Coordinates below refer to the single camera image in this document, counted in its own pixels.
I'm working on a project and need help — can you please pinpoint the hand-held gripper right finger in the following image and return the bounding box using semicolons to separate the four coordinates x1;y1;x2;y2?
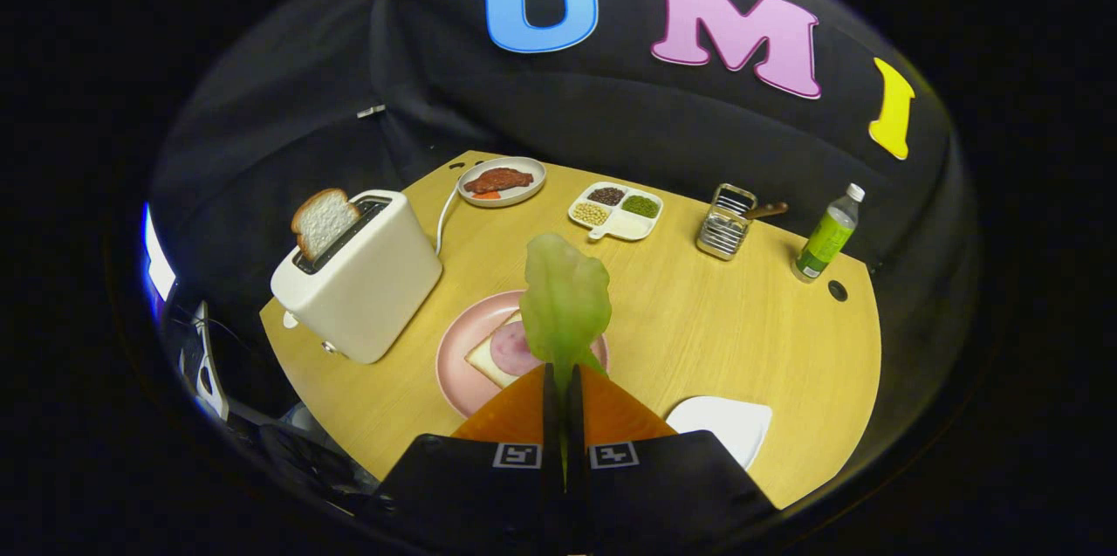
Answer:
569;364;778;553

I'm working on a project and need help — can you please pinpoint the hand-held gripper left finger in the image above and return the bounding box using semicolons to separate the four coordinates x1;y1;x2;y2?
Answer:
375;364;565;553

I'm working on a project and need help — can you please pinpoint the green lettuce leaf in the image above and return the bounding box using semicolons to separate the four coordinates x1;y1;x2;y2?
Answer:
519;233;612;487

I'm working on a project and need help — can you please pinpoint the toasted bread slice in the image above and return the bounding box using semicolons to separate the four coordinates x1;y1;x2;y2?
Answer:
291;188;361;262

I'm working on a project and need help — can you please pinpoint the pink ham slice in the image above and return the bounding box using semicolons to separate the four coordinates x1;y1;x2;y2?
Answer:
490;320;546;378

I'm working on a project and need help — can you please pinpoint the white bread slice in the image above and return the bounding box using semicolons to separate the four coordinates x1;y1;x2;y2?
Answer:
464;312;529;389

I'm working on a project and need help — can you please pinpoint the pink round plate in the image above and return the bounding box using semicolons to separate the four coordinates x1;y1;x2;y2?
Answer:
435;290;609;419

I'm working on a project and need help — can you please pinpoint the white square plate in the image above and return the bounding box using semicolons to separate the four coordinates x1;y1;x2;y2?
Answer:
665;396;773;471

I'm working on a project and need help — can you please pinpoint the white divided bean dish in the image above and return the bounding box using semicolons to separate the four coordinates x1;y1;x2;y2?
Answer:
568;181;664;242

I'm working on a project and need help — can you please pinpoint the white toaster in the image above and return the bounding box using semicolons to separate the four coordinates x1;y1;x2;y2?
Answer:
271;189;443;365

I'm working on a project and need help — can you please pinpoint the brown steak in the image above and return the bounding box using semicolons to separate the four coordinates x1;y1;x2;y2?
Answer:
463;168;535;195

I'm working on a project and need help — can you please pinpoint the grey round plate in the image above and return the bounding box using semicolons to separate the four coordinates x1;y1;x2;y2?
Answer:
456;156;547;209

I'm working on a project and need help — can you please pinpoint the green label plastic bottle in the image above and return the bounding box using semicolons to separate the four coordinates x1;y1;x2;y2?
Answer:
791;182;867;283

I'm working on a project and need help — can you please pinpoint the black backdrop cloth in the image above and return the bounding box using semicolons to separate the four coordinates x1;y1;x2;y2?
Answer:
148;0;961;417

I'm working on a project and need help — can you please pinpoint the white device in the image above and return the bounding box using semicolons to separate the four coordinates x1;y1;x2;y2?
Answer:
179;303;230;422

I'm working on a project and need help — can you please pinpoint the lit computer screen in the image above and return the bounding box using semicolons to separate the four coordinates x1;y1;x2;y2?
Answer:
142;205;177;304

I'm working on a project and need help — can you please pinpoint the white toaster cable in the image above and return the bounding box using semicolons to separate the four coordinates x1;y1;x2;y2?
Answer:
435;183;462;256

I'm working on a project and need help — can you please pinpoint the metal wire basket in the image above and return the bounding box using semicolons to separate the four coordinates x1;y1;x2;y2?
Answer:
696;183;757;262

